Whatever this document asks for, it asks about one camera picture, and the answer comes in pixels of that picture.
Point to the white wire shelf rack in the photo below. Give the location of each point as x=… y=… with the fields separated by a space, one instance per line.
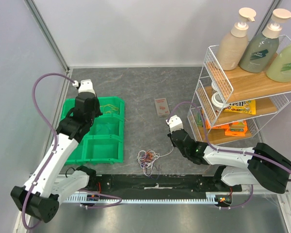
x=234 y=86

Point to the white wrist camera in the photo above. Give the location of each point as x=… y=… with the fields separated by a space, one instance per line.
x=174 y=123
x=84 y=86

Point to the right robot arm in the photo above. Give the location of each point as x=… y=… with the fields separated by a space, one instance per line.
x=249 y=166

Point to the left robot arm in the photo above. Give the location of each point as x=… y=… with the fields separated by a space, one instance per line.
x=40 y=197

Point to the white yogurt cup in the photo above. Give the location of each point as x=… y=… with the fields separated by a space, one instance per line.
x=216 y=99

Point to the grey-green pump bottle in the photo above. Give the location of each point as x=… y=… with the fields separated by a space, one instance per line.
x=264 y=45

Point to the light green pump bottle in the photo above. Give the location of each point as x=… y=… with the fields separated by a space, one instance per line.
x=280 y=68

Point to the yellow candy bag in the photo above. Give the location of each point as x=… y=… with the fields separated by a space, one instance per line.
x=246 y=107

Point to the orange snack packet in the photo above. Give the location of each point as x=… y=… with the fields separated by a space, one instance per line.
x=233 y=123

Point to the green snack box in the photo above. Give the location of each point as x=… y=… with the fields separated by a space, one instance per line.
x=198 y=119

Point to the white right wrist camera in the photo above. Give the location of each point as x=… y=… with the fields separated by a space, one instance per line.
x=174 y=123

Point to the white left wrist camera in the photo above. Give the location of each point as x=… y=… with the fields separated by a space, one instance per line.
x=84 y=86

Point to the beige pump bottle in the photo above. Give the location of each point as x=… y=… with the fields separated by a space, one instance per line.
x=234 y=43

